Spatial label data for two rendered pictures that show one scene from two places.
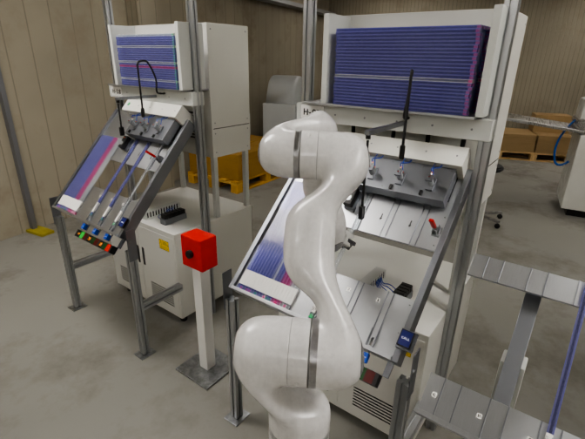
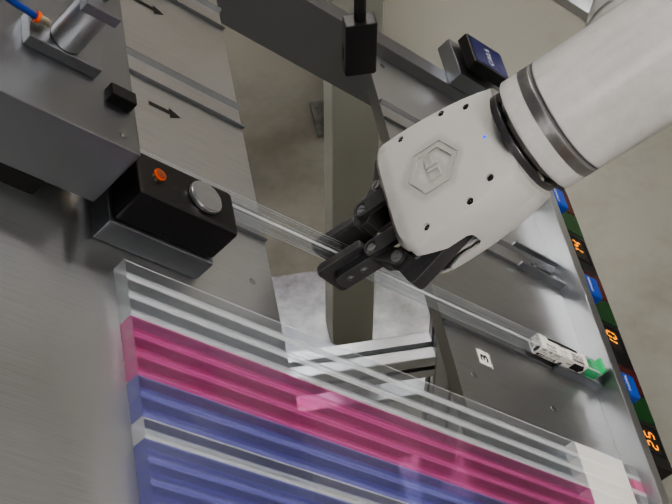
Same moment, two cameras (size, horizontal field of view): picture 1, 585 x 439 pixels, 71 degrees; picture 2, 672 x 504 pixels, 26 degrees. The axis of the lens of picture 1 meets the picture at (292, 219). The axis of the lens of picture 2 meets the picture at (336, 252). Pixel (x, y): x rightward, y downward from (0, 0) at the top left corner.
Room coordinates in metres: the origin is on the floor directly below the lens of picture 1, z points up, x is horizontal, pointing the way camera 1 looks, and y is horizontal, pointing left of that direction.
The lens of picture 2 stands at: (1.83, 0.26, 1.74)
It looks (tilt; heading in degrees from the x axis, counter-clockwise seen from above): 50 degrees down; 223
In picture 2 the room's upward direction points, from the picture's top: straight up
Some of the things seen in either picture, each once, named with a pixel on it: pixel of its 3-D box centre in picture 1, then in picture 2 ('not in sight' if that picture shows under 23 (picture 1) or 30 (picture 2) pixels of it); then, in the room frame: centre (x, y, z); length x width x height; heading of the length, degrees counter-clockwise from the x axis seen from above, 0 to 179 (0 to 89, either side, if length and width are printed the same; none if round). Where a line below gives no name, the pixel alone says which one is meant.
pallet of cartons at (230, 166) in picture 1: (243, 160); not in sight; (5.47, 0.68, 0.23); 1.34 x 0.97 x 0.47; 153
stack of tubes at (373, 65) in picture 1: (404, 69); not in sight; (1.56, -0.39, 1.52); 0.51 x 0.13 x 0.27; 54
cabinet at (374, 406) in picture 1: (373, 327); not in sight; (1.69, -0.42, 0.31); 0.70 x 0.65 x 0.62; 54
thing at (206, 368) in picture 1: (203, 305); not in sight; (1.74, 0.44, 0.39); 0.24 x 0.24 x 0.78; 54
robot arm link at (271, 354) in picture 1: (283, 375); not in sight; (0.60, 0.01, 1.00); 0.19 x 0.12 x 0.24; 84
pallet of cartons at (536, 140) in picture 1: (532, 136); not in sight; (7.14, -4.13, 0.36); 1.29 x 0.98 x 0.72; 63
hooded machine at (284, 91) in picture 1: (286, 116); not in sight; (6.97, 0.12, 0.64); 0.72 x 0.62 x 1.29; 153
